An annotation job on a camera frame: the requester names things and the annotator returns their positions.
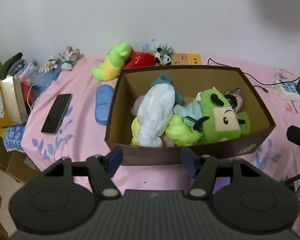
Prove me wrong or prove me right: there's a yellow cardboard box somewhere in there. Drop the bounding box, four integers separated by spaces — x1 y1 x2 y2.
171 53 202 66

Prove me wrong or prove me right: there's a green yellow caterpillar plush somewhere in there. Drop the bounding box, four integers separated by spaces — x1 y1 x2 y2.
92 42 132 81

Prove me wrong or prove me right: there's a black charging cable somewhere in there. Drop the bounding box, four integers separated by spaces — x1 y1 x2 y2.
206 57 300 93

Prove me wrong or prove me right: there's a white gold paper bag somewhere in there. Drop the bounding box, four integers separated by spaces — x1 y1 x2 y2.
0 76 28 128

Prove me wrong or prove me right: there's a red plush toy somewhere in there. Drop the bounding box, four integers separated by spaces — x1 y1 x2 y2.
123 51 157 69

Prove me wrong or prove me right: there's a small doll with hat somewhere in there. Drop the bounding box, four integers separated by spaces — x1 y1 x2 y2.
224 87 243 113

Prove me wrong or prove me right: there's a brown cardboard box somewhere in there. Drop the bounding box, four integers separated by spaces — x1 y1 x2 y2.
104 64 276 166

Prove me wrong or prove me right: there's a green plush toy with antennae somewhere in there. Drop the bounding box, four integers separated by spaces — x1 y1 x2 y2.
193 88 245 144

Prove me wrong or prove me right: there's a white power strip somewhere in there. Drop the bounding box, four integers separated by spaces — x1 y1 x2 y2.
274 79 300 102

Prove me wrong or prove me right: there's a teal zipper pouch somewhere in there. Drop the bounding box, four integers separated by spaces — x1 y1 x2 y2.
173 100 202 127

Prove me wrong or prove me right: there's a yellow fluffy towel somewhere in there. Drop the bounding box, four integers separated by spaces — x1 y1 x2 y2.
130 114 203 146

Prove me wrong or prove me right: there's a cardboard box on floor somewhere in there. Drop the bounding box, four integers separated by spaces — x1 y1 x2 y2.
0 137 40 184

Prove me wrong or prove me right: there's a blue glasses case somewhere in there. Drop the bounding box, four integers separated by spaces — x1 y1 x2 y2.
95 85 114 126

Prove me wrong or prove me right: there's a purple tissue pack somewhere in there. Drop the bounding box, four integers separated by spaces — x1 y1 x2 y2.
212 177 231 194

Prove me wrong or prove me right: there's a white rabbit plush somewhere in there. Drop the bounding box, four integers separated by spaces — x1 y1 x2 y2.
39 46 84 74

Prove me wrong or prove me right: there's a black smartphone on bed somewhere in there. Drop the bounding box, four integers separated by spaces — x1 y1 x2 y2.
41 94 72 135

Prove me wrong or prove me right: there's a white plastic bag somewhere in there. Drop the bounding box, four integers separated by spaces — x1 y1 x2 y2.
137 83 175 147

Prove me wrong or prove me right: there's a teal knitted cloth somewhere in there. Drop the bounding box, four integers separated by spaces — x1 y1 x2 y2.
149 73 184 106

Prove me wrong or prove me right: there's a pink printed bed sheet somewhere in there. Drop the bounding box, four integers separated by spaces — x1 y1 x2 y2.
21 57 300 191

